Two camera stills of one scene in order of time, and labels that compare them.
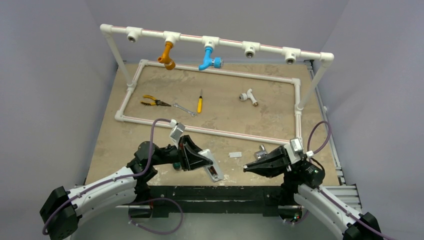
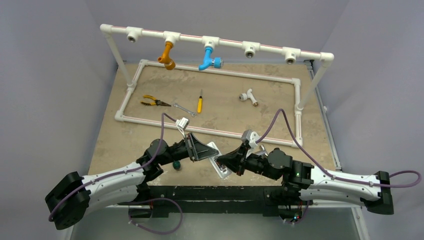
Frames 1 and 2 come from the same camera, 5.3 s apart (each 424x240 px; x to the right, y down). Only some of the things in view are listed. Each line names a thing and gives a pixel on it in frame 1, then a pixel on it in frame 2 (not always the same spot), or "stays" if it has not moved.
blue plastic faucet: [217, 62] stays
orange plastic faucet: [169, 64] stays
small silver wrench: [193, 114] stays
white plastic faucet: [244, 96] stays
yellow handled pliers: [155, 102] stays
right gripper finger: [269, 171] → [234, 161]
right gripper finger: [278, 157] → [239, 154]
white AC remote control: [213, 170] → [223, 171]
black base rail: [214, 201] stays
